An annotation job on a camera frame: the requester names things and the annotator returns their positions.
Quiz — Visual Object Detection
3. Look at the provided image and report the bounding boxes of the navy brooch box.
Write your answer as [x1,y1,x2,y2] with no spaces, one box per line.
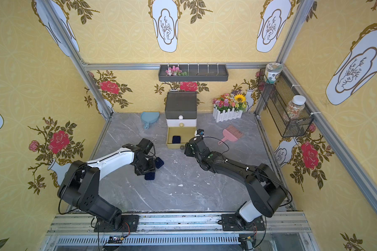
[145,172,156,181]
[172,136,181,144]
[155,157,164,169]

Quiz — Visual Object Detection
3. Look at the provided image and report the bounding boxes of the three-drawer storage cabinet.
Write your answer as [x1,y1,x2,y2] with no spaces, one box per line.
[165,91,198,149]

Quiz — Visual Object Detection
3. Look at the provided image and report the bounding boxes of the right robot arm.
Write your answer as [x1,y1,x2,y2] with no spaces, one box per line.
[184,136,289,230]

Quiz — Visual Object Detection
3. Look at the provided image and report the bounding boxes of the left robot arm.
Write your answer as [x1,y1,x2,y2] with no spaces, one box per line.
[58,139,164,232]

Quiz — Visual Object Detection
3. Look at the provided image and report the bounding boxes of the blue dustpan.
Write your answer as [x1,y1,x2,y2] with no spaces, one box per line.
[140,112,160,130]

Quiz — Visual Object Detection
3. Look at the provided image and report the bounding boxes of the flowers in white fence planter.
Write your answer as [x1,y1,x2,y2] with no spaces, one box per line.
[212,93,247,122]

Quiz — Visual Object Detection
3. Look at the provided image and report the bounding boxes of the pink flowers on shelf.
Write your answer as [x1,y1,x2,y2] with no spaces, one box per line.
[165,66,188,76]

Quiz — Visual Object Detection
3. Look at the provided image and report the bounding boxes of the small circuit board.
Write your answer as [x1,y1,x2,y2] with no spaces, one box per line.
[107,235,125,245]

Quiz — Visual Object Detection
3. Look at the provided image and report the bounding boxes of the glass jar white lid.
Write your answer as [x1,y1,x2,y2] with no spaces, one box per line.
[283,95,306,122]

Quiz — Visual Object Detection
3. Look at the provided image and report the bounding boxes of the jar with patterned lid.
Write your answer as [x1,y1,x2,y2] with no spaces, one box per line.
[264,62,283,84]

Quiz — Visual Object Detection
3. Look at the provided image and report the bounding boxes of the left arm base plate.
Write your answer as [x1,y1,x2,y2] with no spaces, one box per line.
[94,214,139,233]

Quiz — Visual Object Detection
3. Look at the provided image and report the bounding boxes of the grey wall shelf tray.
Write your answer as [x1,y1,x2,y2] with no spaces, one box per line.
[158,63,229,82]

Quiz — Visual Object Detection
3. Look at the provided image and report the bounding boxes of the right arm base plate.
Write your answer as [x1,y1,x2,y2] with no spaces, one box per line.
[217,214,266,231]

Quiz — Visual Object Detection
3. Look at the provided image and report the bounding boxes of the black wire basket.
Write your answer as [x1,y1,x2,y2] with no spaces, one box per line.
[254,69,314,138]

